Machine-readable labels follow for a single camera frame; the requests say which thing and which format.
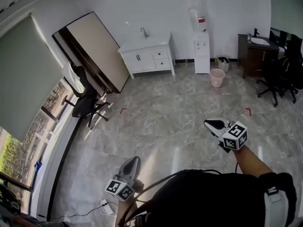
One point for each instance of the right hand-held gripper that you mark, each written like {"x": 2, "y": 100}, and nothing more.
{"x": 235, "y": 136}

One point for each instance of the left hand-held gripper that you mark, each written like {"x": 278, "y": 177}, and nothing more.
{"x": 119, "y": 189}

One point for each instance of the person's left forearm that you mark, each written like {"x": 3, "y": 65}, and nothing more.
{"x": 123, "y": 212}

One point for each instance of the person's right forearm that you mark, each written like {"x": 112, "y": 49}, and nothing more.
{"x": 251, "y": 162}

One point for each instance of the white power strip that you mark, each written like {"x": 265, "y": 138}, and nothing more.
{"x": 106, "y": 207}

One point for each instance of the pink waste bin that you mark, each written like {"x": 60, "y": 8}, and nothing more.
{"x": 217, "y": 78}

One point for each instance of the black chest pack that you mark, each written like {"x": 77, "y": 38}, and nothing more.
{"x": 139, "y": 220}

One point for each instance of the white waste bin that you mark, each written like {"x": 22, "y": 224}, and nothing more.
{"x": 223, "y": 65}

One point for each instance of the person's black shirt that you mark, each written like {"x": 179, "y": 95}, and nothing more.
{"x": 201, "y": 197}

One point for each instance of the black office chair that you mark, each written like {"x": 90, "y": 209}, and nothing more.
{"x": 296, "y": 55}
{"x": 274, "y": 79}
{"x": 82, "y": 107}

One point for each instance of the white water dispenser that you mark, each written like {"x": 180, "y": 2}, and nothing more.
{"x": 202, "y": 53}

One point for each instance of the dark wooden vanity cabinet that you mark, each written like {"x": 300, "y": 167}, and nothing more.
{"x": 253, "y": 58}

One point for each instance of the black backpack yellow trim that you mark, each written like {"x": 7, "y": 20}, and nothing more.
{"x": 284, "y": 65}

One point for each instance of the small blue object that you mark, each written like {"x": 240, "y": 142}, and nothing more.
{"x": 38, "y": 165}

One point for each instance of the clear drinking glass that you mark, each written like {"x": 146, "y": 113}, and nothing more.
{"x": 249, "y": 38}

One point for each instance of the white inset basin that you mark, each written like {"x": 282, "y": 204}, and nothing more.
{"x": 259, "y": 41}

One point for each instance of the black faucet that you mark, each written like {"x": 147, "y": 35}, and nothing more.
{"x": 256, "y": 32}

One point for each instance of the white vanity cabinet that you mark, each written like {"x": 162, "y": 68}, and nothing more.
{"x": 129, "y": 61}

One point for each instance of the white garment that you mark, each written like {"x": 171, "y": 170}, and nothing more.
{"x": 68, "y": 74}

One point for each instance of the clear water bottle red label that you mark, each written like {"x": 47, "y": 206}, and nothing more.
{"x": 198, "y": 13}

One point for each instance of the large glass window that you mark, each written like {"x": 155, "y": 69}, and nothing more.
{"x": 14, "y": 155}

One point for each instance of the chrome faucet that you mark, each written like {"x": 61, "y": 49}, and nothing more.
{"x": 145, "y": 32}

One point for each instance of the beige leaning board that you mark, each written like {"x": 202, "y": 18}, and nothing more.
{"x": 99, "y": 51}

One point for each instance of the dark brown leaning boards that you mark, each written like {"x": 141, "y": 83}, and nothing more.
{"x": 75, "y": 51}

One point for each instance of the narrow grey roller blind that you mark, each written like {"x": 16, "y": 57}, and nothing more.
{"x": 286, "y": 6}

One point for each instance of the wide grey roller blind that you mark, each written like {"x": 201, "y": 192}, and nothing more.
{"x": 23, "y": 79}

